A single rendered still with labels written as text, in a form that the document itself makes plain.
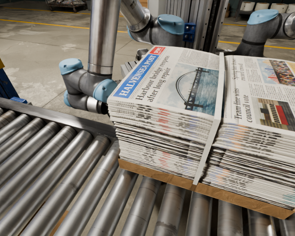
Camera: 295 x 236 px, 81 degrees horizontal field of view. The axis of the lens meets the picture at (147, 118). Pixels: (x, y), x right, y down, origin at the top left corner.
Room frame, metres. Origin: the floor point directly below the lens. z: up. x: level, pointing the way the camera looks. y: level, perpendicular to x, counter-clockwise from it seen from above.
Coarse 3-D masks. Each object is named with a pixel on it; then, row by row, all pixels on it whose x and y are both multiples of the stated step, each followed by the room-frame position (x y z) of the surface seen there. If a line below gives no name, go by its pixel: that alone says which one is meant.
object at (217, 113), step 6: (222, 54) 0.44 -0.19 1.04; (222, 60) 0.39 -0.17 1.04; (222, 66) 0.35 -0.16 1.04; (222, 72) 0.32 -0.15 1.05; (222, 78) 0.30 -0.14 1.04; (222, 84) 0.28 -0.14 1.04; (222, 90) 0.26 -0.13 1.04; (222, 96) 0.24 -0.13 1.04; (216, 102) 0.23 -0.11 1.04; (216, 108) 0.22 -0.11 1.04; (216, 114) 0.20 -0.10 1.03
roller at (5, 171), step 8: (48, 128) 0.41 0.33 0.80; (56, 128) 0.43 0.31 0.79; (40, 136) 0.38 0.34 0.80; (48, 136) 0.39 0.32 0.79; (24, 144) 0.35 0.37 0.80; (32, 144) 0.35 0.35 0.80; (40, 144) 0.36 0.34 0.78; (16, 152) 0.31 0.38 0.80; (24, 152) 0.32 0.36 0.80; (32, 152) 0.33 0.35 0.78; (8, 160) 0.29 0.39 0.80; (16, 160) 0.29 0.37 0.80; (24, 160) 0.30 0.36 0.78; (0, 168) 0.26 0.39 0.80; (8, 168) 0.27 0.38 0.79; (16, 168) 0.27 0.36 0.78; (0, 176) 0.24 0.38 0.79; (8, 176) 0.25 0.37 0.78; (0, 184) 0.23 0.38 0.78
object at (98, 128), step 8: (0, 104) 0.55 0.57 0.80; (8, 104) 0.55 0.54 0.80; (16, 104) 0.55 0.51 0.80; (24, 104) 0.55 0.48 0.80; (16, 112) 0.51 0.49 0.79; (24, 112) 0.50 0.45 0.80; (32, 112) 0.50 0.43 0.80; (40, 112) 0.50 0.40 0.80; (48, 112) 0.50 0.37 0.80; (56, 112) 0.50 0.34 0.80; (48, 120) 0.46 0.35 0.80; (56, 120) 0.45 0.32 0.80; (64, 120) 0.45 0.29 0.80; (72, 120) 0.45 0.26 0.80; (80, 120) 0.45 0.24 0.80; (88, 120) 0.45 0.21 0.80; (80, 128) 0.41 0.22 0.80; (88, 128) 0.41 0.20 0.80; (96, 128) 0.41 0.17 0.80; (104, 128) 0.41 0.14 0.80; (112, 128) 0.41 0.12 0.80; (96, 136) 0.39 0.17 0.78; (112, 136) 0.38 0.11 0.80; (112, 144) 0.38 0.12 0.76; (104, 152) 0.39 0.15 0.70
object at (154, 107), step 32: (160, 64) 0.38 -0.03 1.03; (192, 64) 0.39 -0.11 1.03; (128, 96) 0.26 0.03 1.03; (160, 96) 0.25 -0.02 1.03; (192, 96) 0.26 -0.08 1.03; (128, 128) 0.25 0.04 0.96; (160, 128) 0.22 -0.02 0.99; (192, 128) 0.21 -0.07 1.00; (128, 160) 0.25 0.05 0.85; (160, 160) 0.23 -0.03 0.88
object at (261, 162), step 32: (256, 64) 0.39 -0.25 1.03; (288, 64) 0.39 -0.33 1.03; (256, 96) 0.26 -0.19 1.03; (288, 96) 0.25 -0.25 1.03; (256, 128) 0.18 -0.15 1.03; (288, 128) 0.17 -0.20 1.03; (224, 160) 0.19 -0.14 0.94; (256, 160) 0.17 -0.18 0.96; (288, 160) 0.15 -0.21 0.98; (256, 192) 0.16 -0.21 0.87; (288, 192) 0.15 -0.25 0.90
